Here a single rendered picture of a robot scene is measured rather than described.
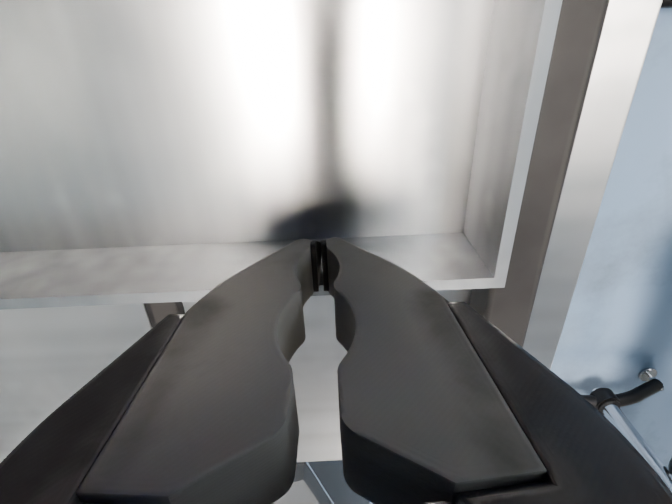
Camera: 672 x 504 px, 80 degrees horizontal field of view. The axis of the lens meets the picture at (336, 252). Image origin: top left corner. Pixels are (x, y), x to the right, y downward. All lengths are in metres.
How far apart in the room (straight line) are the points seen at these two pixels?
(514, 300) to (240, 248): 0.11
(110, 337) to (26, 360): 0.04
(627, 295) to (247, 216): 1.48
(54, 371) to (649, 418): 2.01
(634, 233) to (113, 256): 1.39
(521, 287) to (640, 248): 1.33
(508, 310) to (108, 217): 0.16
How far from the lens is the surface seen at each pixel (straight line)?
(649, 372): 1.85
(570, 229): 0.19
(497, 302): 0.17
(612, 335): 1.66
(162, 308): 0.19
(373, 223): 0.16
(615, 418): 1.63
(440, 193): 0.16
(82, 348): 0.22
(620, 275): 1.51
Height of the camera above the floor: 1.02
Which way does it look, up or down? 61 degrees down
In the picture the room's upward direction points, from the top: 177 degrees clockwise
